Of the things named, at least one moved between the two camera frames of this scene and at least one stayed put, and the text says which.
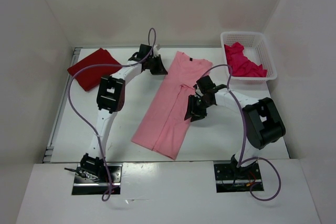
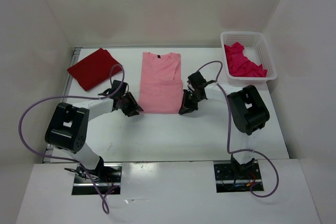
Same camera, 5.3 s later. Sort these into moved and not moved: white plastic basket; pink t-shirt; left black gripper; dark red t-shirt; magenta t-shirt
Moved: left black gripper; pink t-shirt
Not moved: white plastic basket; dark red t-shirt; magenta t-shirt
